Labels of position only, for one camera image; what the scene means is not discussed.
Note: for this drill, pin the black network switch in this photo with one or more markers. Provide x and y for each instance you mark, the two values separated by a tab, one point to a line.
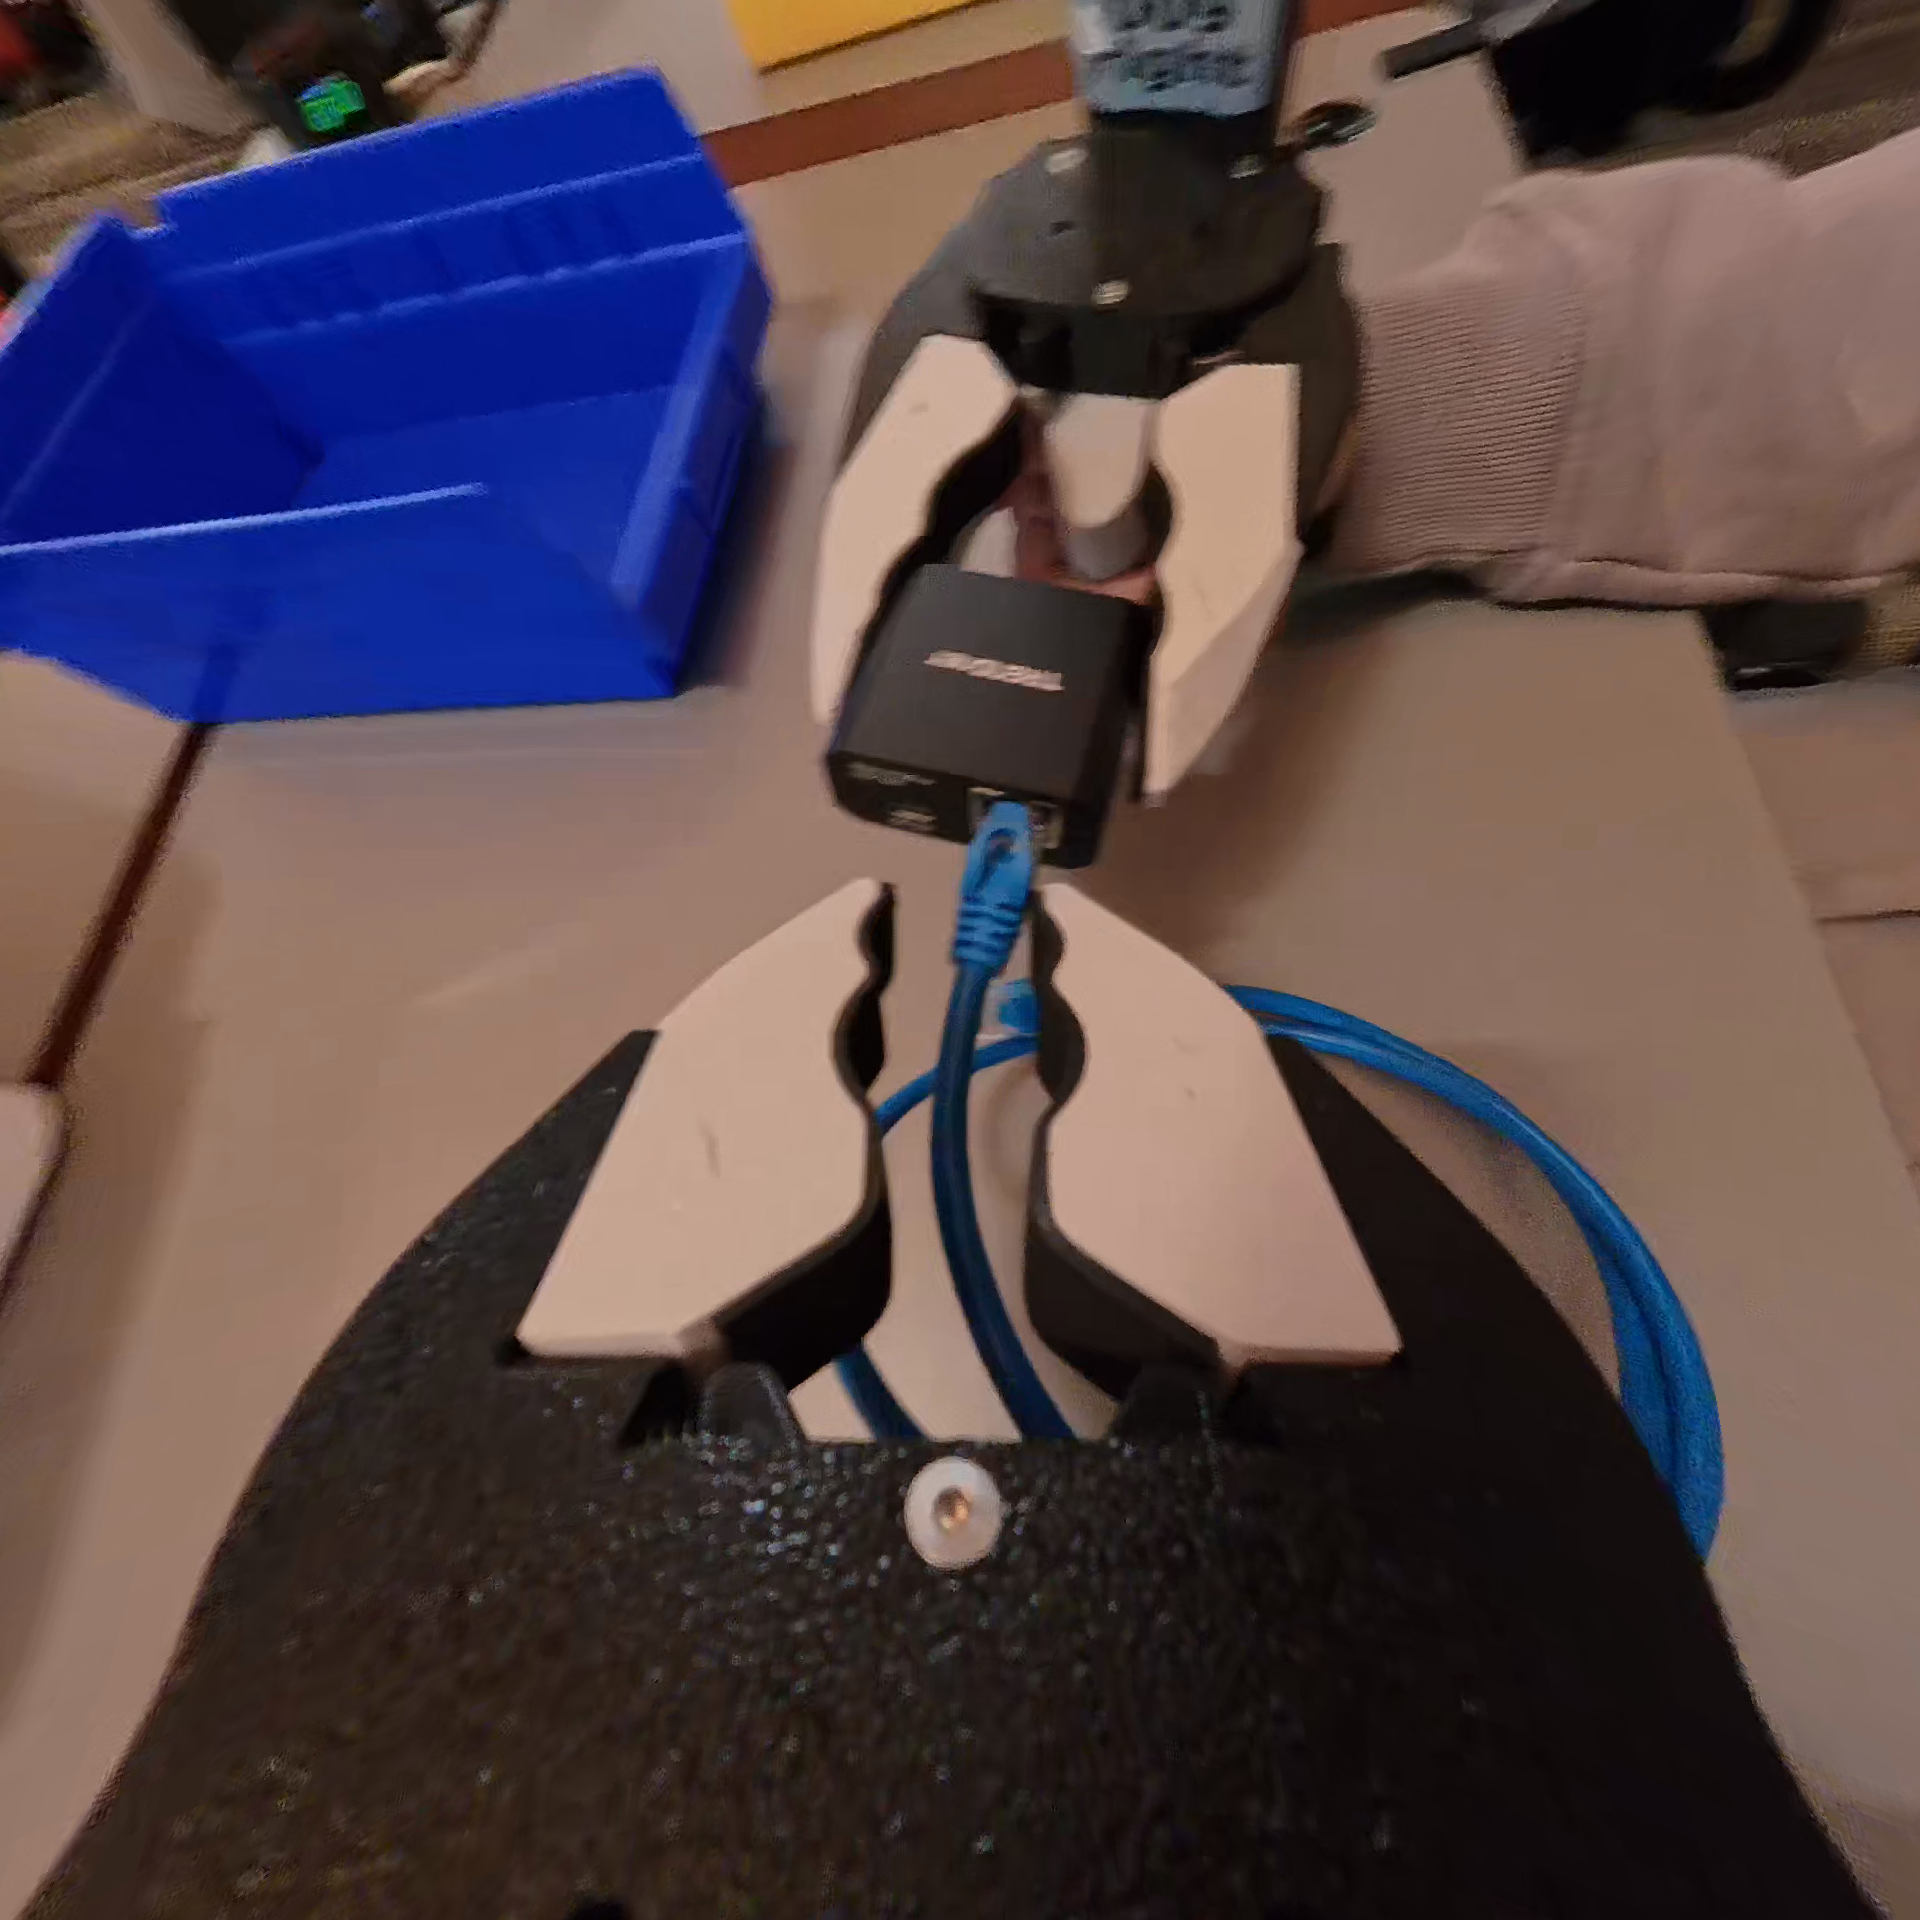
992	689

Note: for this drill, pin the person's right forearm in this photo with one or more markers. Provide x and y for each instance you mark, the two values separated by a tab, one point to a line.
1649	391

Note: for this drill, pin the yellow plastic bin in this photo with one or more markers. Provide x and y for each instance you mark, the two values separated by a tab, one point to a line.
858	29

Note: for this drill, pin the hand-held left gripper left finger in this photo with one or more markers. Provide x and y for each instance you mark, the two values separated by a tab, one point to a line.
719	1170

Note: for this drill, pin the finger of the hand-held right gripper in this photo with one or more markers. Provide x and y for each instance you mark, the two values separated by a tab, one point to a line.
877	509
1240	570

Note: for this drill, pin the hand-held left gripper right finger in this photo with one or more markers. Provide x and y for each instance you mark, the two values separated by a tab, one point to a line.
1217	1187

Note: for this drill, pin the blue plastic bin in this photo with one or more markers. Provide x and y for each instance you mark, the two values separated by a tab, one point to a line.
421	452

